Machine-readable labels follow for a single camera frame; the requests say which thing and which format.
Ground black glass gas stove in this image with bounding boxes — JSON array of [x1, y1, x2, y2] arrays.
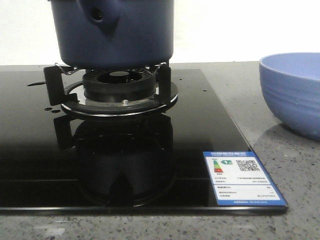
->
[[0, 69, 288, 215]]

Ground right gas burner with support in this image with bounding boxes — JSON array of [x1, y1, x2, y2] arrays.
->
[[43, 62, 178, 118]]

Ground blue saucepan with handle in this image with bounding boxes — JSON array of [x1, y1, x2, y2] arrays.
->
[[50, 0, 175, 70]]

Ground light blue plastic bowl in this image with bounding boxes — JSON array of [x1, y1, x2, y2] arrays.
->
[[259, 52, 320, 140]]

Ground blue energy label sticker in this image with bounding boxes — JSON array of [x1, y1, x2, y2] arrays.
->
[[203, 151, 287, 207]]

